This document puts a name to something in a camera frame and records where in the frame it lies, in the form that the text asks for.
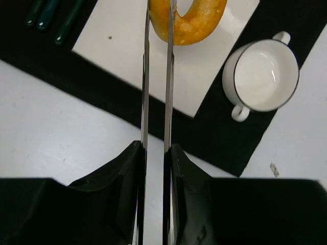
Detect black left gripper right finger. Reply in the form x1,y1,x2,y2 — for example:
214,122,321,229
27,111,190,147
165,144,326,244

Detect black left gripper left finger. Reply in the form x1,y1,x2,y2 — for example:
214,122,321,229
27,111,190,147
1,141,144,244

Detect metal tongs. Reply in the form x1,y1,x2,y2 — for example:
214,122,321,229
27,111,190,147
135,1,177,244

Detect yellow ring donut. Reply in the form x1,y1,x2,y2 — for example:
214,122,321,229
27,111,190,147
149,0,227,46

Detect white square plate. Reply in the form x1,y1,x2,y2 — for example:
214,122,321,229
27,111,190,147
71,0,261,118

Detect white two-handled cup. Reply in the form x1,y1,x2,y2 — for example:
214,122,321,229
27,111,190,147
222,31,299,122

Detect gold knife green handle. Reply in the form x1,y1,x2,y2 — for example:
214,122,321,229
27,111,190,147
25,0,46,28

